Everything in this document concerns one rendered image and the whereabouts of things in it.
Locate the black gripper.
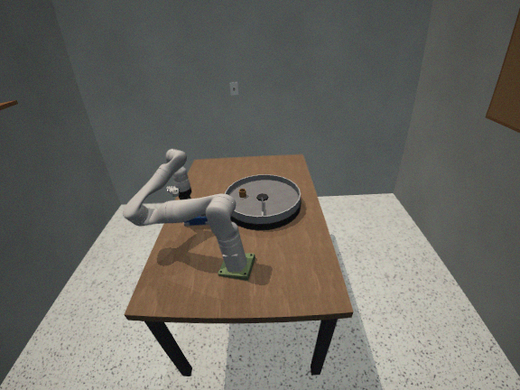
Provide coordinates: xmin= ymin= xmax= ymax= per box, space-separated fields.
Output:
xmin=179 ymin=188 xmax=191 ymax=200

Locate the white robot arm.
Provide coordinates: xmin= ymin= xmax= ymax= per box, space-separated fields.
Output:
xmin=123 ymin=149 xmax=247 ymax=272

